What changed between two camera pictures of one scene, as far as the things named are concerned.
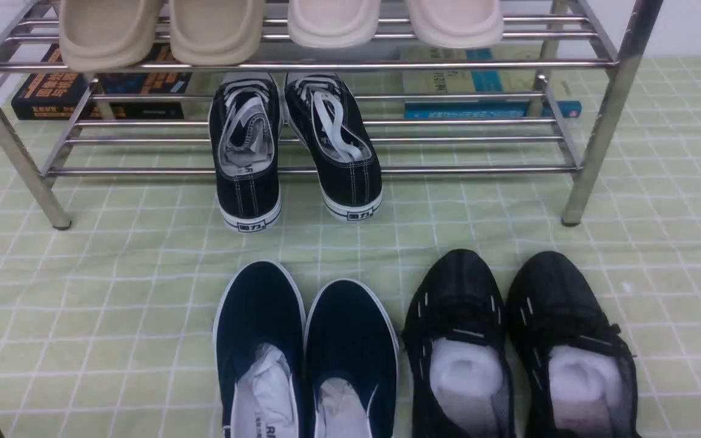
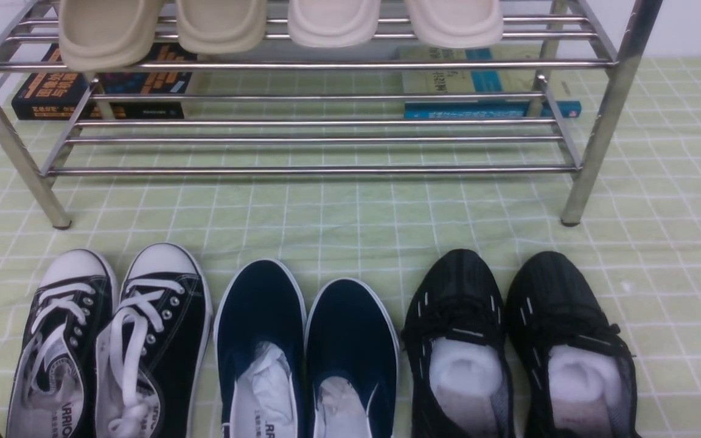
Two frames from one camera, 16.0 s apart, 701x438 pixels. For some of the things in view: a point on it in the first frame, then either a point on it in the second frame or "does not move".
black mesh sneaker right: x=579 y=373 does not move
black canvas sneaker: x=245 y=117 -> x=53 y=391
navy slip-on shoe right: x=352 y=356 does not move
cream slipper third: x=333 y=24 does not move
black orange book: x=101 y=95 does not move
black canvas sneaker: x=322 y=111 -> x=153 y=353
